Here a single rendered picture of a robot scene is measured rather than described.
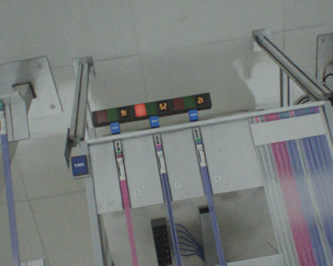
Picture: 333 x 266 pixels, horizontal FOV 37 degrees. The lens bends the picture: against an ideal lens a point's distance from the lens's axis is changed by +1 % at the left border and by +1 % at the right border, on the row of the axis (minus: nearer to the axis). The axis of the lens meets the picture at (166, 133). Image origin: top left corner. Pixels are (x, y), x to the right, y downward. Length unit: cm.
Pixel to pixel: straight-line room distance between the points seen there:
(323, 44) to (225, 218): 90
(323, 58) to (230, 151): 96
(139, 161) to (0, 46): 91
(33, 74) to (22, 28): 18
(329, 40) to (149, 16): 76
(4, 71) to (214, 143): 102
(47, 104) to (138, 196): 88
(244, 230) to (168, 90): 70
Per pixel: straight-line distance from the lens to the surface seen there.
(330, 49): 221
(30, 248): 251
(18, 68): 205
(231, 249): 176
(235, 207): 166
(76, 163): 131
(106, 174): 134
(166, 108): 138
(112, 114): 139
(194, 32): 202
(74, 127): 148
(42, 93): 208
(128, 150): 134
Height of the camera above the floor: 192
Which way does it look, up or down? 62 degrees down
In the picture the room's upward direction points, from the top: 166 degrees clockwise
